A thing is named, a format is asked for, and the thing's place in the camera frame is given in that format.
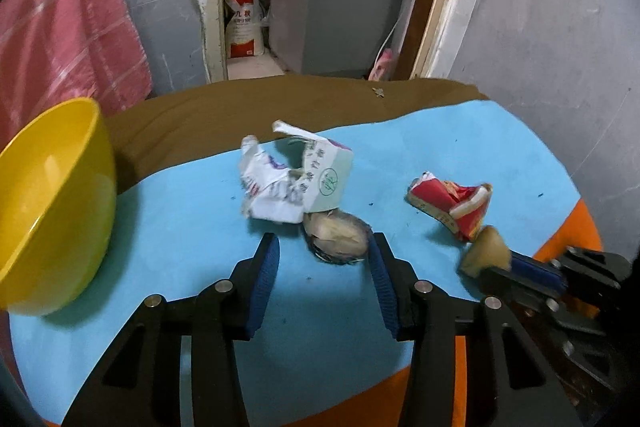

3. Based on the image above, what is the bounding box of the pink slipper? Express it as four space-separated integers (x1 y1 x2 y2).
370 49 396 82

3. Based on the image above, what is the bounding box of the brown wrapper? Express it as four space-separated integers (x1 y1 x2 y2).
303 210 374 266

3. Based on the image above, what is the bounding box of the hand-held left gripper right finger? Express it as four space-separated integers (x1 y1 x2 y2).
369 232 583 427

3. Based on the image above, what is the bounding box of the red packet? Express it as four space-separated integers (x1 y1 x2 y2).
406 172 494 243

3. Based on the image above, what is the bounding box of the brown paper ball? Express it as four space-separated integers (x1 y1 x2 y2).
460 227 512 278

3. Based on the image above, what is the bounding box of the yellow bowl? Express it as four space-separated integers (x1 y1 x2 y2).
0 98 118 317

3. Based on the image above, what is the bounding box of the pink checked cloth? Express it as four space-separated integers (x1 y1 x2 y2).
0 0 153 148

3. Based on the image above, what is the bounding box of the orange blue brown striped blanket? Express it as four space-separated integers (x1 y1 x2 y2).
7 74 603 427

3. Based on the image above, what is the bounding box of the green white carton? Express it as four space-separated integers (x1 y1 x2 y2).
272 120 354 214

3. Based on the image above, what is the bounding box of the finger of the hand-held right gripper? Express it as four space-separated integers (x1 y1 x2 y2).
480 266 622 389
510 246 634 294

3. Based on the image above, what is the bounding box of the red white rice bag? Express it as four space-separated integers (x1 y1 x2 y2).
223 0 267 59

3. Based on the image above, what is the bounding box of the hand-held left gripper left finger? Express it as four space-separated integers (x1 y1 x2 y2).
61 233 282 427

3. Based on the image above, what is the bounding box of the white printed paper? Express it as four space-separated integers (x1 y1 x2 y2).
241 134 307 224

